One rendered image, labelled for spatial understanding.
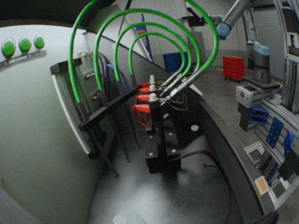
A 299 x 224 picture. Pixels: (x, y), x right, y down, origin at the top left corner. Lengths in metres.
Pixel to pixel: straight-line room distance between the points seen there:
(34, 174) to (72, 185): 0.15
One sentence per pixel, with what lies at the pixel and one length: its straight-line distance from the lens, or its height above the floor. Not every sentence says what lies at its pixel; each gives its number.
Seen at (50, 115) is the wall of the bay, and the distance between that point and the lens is 0.38.
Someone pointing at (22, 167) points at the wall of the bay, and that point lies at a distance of 0.32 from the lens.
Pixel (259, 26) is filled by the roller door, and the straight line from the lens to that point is 7.76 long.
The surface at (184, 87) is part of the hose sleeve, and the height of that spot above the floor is 1.15.
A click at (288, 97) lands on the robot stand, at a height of 1.00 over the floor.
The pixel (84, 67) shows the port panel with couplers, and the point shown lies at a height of 1.25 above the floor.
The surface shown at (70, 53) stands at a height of 1.29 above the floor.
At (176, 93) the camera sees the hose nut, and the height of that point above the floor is 1.14.
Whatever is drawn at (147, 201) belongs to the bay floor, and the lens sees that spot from 0.45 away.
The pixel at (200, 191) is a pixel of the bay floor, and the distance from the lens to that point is 0.46.
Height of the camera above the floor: 1.24
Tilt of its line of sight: 27 degrees down
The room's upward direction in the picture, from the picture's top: 12 degrees counter-clockwise
